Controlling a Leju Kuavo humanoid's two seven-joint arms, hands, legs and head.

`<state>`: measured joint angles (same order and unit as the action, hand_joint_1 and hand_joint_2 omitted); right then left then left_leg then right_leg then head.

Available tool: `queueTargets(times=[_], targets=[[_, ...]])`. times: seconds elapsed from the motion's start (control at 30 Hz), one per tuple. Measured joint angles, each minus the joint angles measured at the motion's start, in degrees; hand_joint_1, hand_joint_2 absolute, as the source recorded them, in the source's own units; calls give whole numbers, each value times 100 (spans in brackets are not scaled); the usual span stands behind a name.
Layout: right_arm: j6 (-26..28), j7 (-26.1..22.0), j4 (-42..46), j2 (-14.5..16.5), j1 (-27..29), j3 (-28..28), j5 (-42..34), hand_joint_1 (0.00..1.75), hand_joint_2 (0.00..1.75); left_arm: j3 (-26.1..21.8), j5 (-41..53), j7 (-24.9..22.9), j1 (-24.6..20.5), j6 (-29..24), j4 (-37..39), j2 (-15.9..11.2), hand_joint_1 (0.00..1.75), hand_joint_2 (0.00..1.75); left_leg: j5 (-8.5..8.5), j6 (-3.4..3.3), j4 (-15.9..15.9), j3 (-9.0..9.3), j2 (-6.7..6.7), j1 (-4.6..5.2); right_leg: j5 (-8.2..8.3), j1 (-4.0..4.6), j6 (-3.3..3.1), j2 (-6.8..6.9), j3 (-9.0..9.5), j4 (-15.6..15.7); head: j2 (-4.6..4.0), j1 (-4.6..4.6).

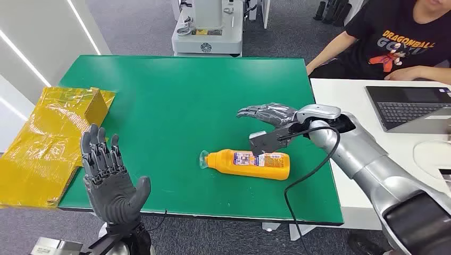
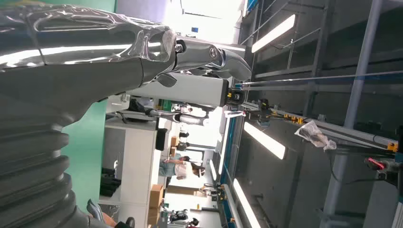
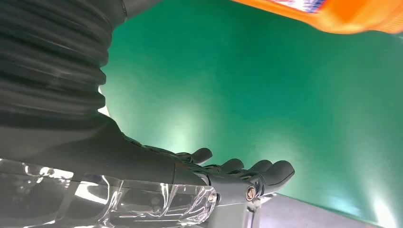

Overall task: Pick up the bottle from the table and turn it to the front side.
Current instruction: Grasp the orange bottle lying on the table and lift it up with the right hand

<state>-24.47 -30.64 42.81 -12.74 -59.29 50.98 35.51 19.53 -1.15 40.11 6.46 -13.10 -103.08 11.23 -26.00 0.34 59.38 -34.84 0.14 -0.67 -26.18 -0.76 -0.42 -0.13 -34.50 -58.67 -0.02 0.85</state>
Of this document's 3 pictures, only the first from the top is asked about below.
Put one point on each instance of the dark grey laptop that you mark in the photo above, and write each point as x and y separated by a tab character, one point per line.
405	109

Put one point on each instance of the white robot base machine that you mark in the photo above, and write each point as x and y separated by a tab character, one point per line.
208	38

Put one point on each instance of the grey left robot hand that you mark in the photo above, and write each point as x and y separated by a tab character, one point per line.
109	197

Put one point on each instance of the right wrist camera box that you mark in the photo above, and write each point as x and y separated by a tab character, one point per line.
264	142

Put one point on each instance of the black chair legs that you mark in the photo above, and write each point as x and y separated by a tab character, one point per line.
331	12

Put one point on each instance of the orange plastic bottle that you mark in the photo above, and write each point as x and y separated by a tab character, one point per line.
229	167

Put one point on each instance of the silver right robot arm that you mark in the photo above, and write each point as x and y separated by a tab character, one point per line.
366	158

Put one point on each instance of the person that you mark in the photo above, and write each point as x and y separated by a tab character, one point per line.
394	31

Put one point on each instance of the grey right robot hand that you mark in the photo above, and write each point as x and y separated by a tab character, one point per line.
271	112

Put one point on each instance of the person's right hand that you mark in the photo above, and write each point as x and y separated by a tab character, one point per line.
310	69

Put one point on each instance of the yellow taped cardboard box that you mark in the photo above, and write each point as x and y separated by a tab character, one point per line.
46	151

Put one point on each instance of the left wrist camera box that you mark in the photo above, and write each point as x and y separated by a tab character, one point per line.
53	246

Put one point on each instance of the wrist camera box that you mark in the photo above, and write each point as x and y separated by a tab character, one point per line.
53	246
264	142

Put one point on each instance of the black shoe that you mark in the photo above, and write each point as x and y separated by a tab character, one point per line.
364	246

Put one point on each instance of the person's left hand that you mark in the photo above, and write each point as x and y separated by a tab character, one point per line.
403	74

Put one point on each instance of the dark flat device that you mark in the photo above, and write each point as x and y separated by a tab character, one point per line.
446	177

